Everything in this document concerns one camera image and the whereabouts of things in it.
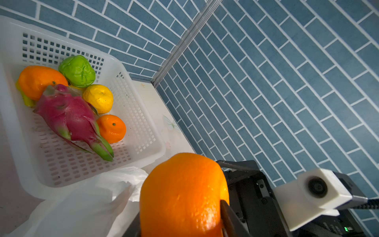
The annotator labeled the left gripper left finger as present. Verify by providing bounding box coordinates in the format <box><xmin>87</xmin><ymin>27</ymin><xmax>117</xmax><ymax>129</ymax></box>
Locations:
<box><xmin>122</xmin><ymin>213</ymin><xmax>141</xmax><ymax>237</ymax></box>

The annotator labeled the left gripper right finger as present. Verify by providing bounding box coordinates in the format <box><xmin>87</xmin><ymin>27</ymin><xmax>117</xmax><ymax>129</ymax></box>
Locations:
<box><xmin>220</xmin><ymin>200</ymin><xmax>250</xmax><ymax>237</ymax></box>

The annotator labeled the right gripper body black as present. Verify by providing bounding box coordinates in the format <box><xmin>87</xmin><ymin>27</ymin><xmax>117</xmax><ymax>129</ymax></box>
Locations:
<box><xmin>217</xmin><ymin>161</ymin><xmax>292</xmax><ymax>237</ymax></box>

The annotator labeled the white plastic bag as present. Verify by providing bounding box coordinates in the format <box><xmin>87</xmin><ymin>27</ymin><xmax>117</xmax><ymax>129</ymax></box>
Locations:
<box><xmin>8</xmin><ymin>167</ymin><xmax>148</xmax><ymax>237</ymax></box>

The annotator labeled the large orange fruit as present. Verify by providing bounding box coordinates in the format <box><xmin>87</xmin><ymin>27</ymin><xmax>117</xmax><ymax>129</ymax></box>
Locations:
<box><xmin>140</xmin><ymin>153</ymin><xmax>230</xmax><ymax>237</ymax></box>

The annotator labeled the pink dragon fruit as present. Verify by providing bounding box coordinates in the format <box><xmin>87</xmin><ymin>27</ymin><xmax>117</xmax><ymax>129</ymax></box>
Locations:
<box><xmin>33</xmin><ymin>85</ymin><xmax>114</xmax><ymax>162</ymax></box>

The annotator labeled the yellow lemon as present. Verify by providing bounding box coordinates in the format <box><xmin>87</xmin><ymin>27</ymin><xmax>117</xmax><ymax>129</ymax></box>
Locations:
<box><xmin>82</xmin><ymin>85</ymin><xmax>114</xmax><ymax>114</ymax></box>

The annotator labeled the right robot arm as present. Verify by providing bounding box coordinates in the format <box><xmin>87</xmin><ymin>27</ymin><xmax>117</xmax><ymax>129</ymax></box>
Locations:
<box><xmin>218</xmin><ymin>161</ymin><xmax>379</xmax><ymax>237</ymax></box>

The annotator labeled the white plastic basket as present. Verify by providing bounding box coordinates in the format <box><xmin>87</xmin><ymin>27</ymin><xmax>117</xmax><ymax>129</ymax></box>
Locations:
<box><xmin>1</xmin><ymin>16</ymin><xmax>166</xmax><ymax>199</ymax></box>

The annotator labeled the yellow banana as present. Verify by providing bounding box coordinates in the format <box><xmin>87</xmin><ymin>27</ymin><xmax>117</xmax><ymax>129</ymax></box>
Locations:
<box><xmin>15</xmin><ymin>83</ymin><xmax>36</xmax><ymax>108</ymax></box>

